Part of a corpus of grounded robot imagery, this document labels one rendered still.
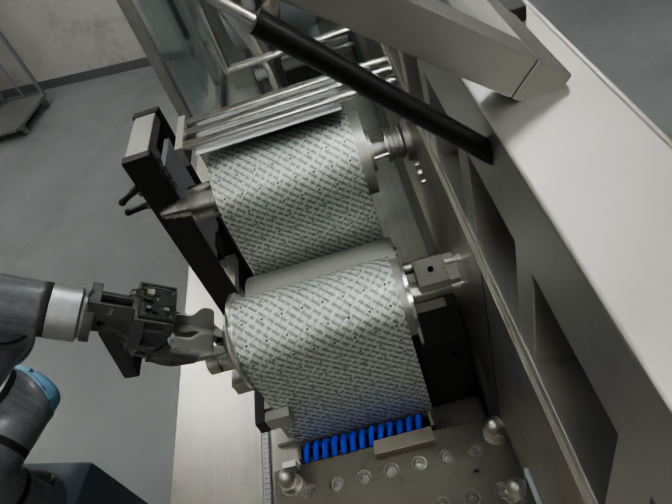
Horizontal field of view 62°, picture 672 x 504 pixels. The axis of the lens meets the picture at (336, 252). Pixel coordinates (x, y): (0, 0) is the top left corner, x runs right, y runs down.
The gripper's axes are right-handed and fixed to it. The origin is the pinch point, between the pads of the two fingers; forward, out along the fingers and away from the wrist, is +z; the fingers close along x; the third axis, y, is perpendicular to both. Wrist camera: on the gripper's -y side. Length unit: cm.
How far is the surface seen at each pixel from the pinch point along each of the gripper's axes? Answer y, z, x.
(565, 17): 20, 219, 289
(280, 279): 6.5, 8.0, 10.2
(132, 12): 6, -25, 95
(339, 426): -6.1, 21.7, -8.0
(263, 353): 8.7, 3.5, -7.1
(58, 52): -200, -92, 451
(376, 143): 29.0, 17.2, 22.7
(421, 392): 6.1, 30.4, -8.0
